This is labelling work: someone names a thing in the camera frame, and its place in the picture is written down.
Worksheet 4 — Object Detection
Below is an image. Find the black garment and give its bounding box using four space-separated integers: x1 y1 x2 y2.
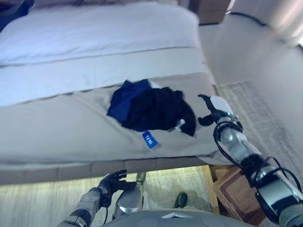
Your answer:
121 87 197 137

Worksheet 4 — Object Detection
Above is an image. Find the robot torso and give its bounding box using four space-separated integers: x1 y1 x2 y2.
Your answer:
100 209 263 227

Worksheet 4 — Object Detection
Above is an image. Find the wooden side table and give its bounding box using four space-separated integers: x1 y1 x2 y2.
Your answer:
213 165 268 227

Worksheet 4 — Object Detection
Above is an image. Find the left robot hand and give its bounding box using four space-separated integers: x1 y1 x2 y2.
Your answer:
98 169 136 201

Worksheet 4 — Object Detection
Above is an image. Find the patterned rug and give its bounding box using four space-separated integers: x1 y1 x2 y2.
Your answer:
214 80 303 171

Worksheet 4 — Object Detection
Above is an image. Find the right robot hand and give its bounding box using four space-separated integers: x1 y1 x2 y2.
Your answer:
197 94 237 127

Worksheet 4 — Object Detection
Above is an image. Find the robot leg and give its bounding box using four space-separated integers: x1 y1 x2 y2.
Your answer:
113 172 147 219

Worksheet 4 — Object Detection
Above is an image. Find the white duvet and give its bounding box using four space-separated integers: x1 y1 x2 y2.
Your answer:
0 2 209 107

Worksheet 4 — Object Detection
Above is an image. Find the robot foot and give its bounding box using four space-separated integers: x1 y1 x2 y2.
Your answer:
174 192 188 209

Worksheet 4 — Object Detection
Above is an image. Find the blue paper tag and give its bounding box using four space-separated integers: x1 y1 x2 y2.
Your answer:
142 130 162 150

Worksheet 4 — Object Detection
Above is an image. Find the blue garment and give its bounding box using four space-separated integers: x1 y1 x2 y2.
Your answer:
106 79 152 123

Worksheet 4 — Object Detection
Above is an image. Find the wooden nightstand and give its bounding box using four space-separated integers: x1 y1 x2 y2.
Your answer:
189 0 235 26

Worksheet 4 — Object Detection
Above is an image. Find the white garment label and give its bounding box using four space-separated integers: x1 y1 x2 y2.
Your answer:
175 119 186 132

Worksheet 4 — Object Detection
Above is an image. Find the black cable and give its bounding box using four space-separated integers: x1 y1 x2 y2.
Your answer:
228 11 303 52

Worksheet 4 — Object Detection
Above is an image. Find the bed with beige runner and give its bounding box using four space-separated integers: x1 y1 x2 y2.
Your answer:
0 2 234 185

